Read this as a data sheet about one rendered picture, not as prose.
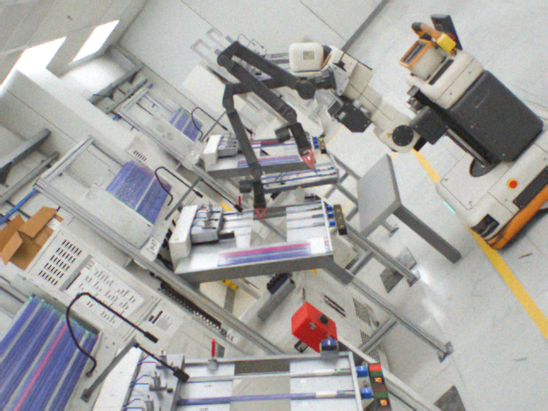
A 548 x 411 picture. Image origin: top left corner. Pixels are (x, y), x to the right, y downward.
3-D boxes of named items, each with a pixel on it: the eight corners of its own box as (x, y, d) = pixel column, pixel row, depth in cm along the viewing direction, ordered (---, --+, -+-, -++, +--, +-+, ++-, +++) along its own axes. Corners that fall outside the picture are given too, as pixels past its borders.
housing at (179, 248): (202, 229, 347) (197, 204, 342) (190, 268, 301) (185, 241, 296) (187, 230, 348) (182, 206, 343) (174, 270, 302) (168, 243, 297)
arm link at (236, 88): (217, 83, 319) (220, 84, 329) (223, 110, 320) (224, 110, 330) (306, 68, 317) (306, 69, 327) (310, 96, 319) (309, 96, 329)
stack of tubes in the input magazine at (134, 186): (171, 187, 337) (130, 157, 332) (153, 224, 290) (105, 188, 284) (157, 205, 341) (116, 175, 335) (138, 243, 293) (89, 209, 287)
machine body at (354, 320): (381, 313, 368) (299, 251, 354) (402, 388, 302) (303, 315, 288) (307, 385, 385) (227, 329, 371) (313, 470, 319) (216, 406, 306)
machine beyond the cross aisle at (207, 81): (342, 98, 833) (227, 2, 791) (348, 112, 756) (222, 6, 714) (275, 175, 869) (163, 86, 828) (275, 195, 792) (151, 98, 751)
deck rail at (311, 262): (334, 265, 282) (332, 252, 279) (335, 266, 280) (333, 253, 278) (176, 283, 285) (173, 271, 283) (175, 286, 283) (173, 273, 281)
